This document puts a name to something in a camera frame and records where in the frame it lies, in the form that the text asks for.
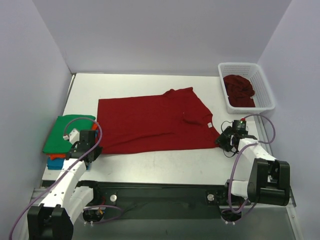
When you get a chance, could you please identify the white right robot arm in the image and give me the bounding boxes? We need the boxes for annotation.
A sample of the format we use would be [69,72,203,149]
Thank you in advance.
[215,118,291,207]

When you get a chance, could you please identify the orange folded t shirt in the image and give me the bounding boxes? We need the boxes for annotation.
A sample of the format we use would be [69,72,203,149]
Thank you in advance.
[43,117,100,160]

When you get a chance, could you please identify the dark red crumpled shirt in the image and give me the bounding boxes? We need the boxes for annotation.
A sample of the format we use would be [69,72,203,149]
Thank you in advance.
[223,74,256,108]

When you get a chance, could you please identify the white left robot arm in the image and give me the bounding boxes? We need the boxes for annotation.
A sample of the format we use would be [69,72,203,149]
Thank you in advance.
[27,130,102,240]

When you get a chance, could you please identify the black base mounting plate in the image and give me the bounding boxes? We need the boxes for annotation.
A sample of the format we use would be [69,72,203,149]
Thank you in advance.
[78,180,241,224]

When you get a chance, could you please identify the white plastic basket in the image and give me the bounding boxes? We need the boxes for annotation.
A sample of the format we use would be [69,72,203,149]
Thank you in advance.
[218,62,275,114]

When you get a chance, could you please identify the blue folded t shirt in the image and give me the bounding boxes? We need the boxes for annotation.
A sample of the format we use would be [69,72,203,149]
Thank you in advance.
[47,158,65,171]

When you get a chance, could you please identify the aluminium extrusion rail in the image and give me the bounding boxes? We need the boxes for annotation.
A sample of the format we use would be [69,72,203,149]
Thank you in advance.
[30,187,297,208]

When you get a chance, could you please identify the green folded t shirt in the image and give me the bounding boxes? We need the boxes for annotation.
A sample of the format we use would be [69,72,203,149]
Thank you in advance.
[43,114,96,155]

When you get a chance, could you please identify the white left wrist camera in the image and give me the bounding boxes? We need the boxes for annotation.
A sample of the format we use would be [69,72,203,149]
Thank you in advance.
[62,128,80,145]

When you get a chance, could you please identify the red t shirt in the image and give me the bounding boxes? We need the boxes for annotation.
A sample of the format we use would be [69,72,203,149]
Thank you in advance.
[97,87,220,154]

